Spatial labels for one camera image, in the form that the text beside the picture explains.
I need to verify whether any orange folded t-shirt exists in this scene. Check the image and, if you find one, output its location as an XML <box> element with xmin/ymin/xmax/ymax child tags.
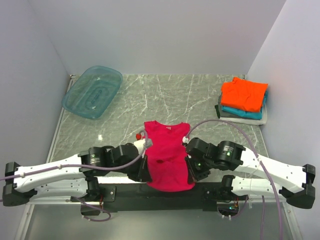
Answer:
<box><xmin>220</xmin><ymin>77</ymin><xmax>268</xmax><ymax>113</ymax></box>

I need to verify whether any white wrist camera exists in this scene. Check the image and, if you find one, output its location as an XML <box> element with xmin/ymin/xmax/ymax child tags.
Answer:
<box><xmin>182</xmin><ymin>136</ymin><xmax>191</xmax><ymax>144</ymax></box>
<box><xmin>133</xmin><ymin>133</ymin><xmax>153</xmax><ymax>154</ymax></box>

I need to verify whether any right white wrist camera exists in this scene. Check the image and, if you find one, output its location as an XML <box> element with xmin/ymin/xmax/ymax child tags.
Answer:
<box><xmin>182</xmin><ymin>136</ymin><xmax>191</xmax><ymax>144</ymax></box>

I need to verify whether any aluminium rail frame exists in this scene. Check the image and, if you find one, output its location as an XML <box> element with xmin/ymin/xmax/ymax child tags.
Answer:
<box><xmin>14</xmin><ymin>73</ymin><xmax>306</xmax><ymax>240</ymax></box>

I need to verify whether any teal folded t-shirt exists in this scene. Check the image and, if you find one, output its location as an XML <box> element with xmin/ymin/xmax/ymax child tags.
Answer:
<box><xmin>221</xmin><ymin>90</ymin><xmax>268</xmax><ymax>120</ymax></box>

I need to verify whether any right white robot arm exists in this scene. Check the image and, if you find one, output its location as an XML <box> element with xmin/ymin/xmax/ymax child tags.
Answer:
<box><xmin>182</xmin><ymin>137</ymin><xmax>316</xmax><ymax>209</ymax></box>

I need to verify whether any grey folded t-shirt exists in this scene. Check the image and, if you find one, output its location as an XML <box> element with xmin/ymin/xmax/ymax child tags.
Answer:
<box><xmin>214</xmin><ymin>95</ymin><xmax>240</xmax><ymax>119</ymax></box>

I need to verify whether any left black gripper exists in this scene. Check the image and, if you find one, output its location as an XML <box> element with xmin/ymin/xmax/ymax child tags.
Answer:
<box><xmin>111</xmin><ymin>153</ymin><xmax>153</xmax><ymax>182</ymax></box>

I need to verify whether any magenta t-shirt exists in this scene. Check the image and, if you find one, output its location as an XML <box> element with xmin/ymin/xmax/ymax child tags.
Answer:
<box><xmin>144</xmin><ymin>120</ymin><xmax>195</xmax><ymax>193</ymax></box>

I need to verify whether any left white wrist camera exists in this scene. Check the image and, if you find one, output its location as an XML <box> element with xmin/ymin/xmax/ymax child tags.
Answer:
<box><xmin>133</xmin><ymin>133</ymin><xmax>153</xmax><ymax>154</ymax></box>

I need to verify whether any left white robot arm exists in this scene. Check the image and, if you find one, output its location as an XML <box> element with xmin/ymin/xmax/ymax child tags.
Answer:
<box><xmin>0</xmin><ymin>140</ymin><xmax>150</xmax><ymax>207</ymax></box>

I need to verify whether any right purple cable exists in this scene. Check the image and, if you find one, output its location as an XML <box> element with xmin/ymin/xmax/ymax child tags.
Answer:
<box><xmin>184</xmin><ymin>119</ymin><xmax>286</xmax><ymax>240</ymax></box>

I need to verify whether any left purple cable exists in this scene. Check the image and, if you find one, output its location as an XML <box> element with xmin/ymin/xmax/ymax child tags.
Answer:
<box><xmin>0</xmin><ymin>128</ymin><xmax>149</xmax><ymax>223</ymax></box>

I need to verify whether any purple cable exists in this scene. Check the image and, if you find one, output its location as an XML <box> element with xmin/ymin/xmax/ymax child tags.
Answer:
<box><xmin>0</xmin><ymin>128</ymin><xmax>149</xmax><ymax>223</ymax></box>
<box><xmin>184</xmin><ymin>119</ymin><xmax>286</xmax><ymax>240</ymax></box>

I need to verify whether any black base beam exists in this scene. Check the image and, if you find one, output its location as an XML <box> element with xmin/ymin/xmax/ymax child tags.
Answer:
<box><xmin>69</xmin><ymin>182</ymin><xmax>251</xmax><ymax>214</ymax></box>

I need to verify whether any white folded t-shirt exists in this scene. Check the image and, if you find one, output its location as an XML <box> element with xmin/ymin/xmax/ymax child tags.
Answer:
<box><xmin>220</xmin><ymin>105</ymin><xmax>268</xmax><ymax>126</ymax></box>

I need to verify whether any teal plastic bin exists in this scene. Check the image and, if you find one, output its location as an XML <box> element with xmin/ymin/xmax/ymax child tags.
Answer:
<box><xmin>62</xmin><ymin>66</ymin><xmax>123</xmax><ymax>120</ymax></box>

